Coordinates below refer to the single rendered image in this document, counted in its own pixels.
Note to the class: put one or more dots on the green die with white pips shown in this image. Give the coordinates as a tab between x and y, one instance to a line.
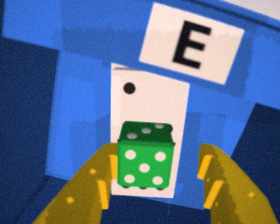
144	155

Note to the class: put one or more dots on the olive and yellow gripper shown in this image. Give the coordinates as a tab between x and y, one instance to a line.
229	193

